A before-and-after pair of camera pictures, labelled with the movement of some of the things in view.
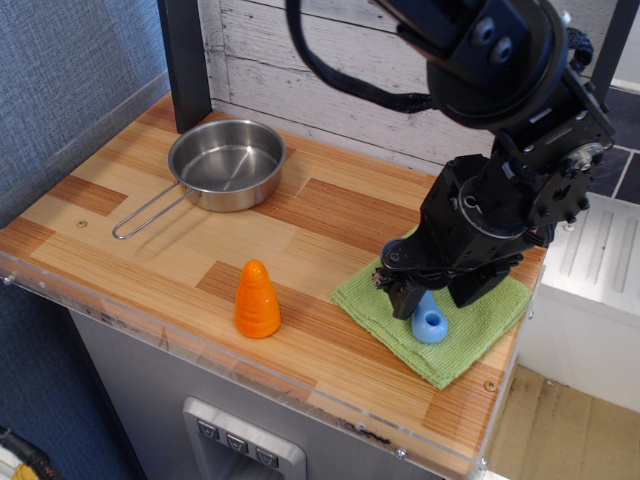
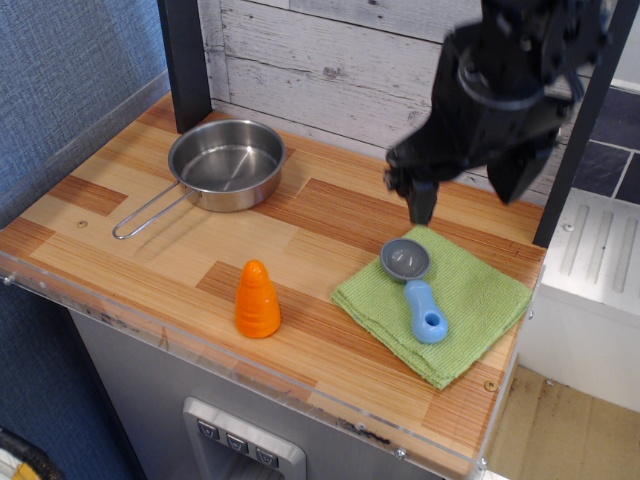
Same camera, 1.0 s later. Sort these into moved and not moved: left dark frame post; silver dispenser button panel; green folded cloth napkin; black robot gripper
Moved: black robot gripper
Not moved: silver dispenser button panel; green folded cloth napkin; left dark frame post
